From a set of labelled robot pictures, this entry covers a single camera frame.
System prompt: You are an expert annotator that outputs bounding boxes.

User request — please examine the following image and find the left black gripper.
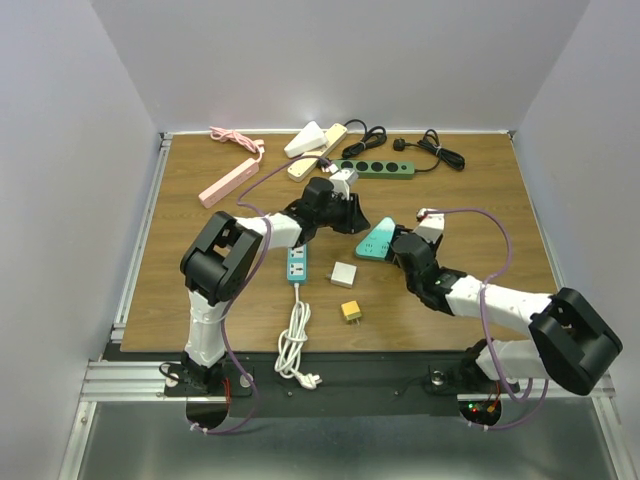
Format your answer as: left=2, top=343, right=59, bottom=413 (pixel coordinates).
left=314, top=191, right=370, bottom=235

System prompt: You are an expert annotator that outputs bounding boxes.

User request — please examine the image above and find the teal triangular power strip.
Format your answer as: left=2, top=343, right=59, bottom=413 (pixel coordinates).
left=355, top=217, right=396, bottom=262

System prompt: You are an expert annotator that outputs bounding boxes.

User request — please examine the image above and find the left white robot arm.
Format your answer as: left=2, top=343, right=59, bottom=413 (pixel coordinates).
left=180, top=169, right=370, bottom=394

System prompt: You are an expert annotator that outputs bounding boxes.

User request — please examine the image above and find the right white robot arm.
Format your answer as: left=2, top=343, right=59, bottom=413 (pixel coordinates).
left=390, top=233, right=623, bottom=396

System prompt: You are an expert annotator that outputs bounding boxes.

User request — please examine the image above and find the yellow cube plug adapter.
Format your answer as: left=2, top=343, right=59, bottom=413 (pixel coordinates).
left=340, top=300, right=362, bottom=325

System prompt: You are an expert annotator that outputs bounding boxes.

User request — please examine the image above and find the green power strip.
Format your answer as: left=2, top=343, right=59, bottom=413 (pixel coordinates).
left=334, top=159, right=416, bottom=180

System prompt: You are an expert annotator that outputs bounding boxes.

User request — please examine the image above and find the white cube adapter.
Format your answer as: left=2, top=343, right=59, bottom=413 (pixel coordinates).
left=327, top=261, right=357, bottom=289

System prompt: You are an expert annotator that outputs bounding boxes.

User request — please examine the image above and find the teal rectangular power strip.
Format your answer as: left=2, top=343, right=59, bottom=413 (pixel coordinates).
left=286, top=245, right=308, bottom=286

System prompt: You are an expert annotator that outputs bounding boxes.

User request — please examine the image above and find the beige power strip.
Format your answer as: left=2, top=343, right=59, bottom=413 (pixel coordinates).
left=287, top=123, right=347, bottom=182

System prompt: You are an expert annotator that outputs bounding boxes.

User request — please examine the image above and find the white triangular power strip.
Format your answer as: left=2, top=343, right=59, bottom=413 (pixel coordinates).
left=284, top=121, right=327, bottom=158

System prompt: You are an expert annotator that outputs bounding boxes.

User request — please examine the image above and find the pink power strip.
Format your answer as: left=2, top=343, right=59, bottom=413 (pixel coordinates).
left=198, top=159, right=260, bottom=208

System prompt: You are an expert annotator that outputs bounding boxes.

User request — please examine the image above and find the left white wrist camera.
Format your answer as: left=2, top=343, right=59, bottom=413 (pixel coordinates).
left=329, top=168, right=359, bottom=200

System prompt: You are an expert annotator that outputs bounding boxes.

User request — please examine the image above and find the black coiled cord left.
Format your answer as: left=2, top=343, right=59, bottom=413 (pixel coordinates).
left=317, top=118, right=388, bottom=174

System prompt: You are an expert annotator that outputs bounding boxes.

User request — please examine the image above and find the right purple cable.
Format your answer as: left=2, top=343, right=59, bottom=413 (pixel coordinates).
left=424, top=207, right=551, bottom=432

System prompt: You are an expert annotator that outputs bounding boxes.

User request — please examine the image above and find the purple cable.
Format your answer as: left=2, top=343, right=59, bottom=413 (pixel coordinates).
left=424, top=207, right=551, bottom=432
left=189, top=157, right=336, bottom=437

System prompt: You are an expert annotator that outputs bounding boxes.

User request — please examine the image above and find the black cord with plug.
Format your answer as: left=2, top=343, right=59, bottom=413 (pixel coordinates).
left=393, top=128, right=466, bottom=173

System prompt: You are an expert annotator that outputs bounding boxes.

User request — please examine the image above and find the white coiled cord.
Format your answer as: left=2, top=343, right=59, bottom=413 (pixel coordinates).
left=273, top=282, right=324, bottom=391

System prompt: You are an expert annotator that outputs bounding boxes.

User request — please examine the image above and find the pink coiled cord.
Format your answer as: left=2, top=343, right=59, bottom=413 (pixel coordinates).
left=208, top=125, right=266, bottom=162

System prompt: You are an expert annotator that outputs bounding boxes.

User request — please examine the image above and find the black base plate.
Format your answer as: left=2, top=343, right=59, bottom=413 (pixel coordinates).
left=83, top=351, right=507, bottom=429

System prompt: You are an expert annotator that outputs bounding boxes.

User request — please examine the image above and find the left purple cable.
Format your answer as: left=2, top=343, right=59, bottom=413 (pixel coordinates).
left=189, top=157, right=336, bottom=437

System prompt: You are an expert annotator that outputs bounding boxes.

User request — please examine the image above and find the right aluminium rail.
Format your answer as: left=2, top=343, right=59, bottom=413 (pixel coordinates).
left=507, top=130, right=638, bottom=479

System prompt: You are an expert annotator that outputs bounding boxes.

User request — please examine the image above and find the aluminium rail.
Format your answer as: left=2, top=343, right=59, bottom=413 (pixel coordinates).
left=58, top=132, right=174, bottom=479
left=507, top=130, right=638, bottom=479

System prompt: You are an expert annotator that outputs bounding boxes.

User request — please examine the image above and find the left aluminium rail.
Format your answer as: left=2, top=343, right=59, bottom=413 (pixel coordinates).
left=58, top=132, right=174, bottom=479

